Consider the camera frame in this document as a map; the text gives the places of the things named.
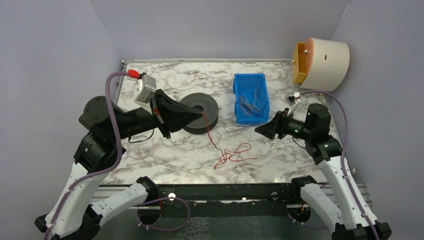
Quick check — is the blue plastic bin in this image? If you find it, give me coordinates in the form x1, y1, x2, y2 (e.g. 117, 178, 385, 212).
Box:
232, 73, 270, 125

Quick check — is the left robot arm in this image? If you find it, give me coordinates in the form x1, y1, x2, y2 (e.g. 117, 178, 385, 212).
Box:
34, 89, 203, 240

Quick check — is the cream cylinder with orange face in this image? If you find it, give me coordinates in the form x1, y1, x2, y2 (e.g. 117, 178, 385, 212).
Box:
291, 37, 350, 92

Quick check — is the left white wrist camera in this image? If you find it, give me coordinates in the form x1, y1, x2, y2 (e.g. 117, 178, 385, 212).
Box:
133, 73, 157, 106

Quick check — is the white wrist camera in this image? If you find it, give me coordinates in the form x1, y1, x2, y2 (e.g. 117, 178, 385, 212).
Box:
133, 73, 157, 106
285, 92, 302, 116

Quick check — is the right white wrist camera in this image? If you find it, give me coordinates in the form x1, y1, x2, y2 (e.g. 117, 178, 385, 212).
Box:
285, 92, 302, 116

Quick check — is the black cable spool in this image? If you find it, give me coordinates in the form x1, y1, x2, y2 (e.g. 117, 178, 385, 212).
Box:
180, 93, 220, 135

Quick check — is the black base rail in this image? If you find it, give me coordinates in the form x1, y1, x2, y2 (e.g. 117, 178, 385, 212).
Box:
133, 183, 304, 218

